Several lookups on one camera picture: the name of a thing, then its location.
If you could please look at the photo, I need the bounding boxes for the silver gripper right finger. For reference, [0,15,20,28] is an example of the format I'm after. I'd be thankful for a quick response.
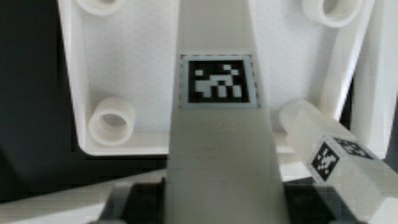
[284,179,368,224]

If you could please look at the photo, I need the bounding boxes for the white right side block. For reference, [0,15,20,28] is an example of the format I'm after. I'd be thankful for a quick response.
[350,0,398,157]

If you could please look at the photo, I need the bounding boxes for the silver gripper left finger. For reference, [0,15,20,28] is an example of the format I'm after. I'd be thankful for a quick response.
[87,179,165,224]

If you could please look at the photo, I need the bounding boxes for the white desk leg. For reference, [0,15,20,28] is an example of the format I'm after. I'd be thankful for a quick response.
[165,0,290,224]
[279,100,398,224]

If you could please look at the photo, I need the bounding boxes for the white front rail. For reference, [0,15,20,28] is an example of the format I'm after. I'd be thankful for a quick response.
[0,169,165,224]

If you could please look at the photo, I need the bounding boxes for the white desk tabletop tray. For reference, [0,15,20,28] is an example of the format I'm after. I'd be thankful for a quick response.
[57,0,375,156]

